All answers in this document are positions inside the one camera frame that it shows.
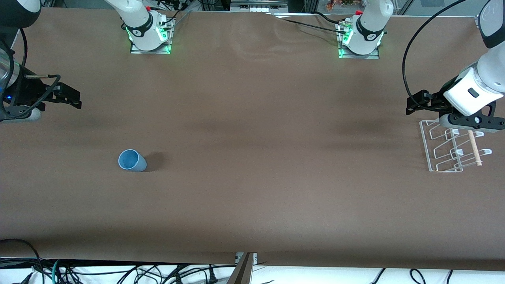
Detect blue plastic cup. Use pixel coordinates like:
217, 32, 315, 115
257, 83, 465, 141
118, 149, 147, 172

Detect orange background items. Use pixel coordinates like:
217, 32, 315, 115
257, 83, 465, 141
325, 0, 365, 11

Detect brown table cover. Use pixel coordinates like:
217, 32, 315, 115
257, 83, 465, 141
0, 7, 505, 273

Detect brown wooden beam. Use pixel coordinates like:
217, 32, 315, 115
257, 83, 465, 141
227, 252, 254, 284

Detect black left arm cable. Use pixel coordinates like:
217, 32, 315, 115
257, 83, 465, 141
402, 0, 470, 104

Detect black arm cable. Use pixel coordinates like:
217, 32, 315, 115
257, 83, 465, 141
4, 28, 62, 115
402, 0, 470, 104

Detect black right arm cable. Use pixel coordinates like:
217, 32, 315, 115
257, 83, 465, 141
4, 28, 62, 115

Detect white wire cup rack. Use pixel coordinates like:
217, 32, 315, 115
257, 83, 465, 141
419, 120, 493, 173

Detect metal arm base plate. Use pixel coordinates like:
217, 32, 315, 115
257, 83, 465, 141
130, 16, 173, 54
338, 22, 380, 60

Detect black table cable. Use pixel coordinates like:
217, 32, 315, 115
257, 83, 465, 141
272, 14, 342, 34
312, 11, 344, 24

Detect grey base cable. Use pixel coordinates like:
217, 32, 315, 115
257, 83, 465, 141
170, 10, 193, 30

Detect black looped floor cable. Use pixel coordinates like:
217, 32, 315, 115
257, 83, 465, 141
0, 239, 41, 277

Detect teal floor cable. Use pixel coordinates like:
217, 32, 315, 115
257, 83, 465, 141
51, 259, 64, 284

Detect silver metal bracket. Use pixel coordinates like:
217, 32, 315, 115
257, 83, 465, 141
236, 252, 258, 266

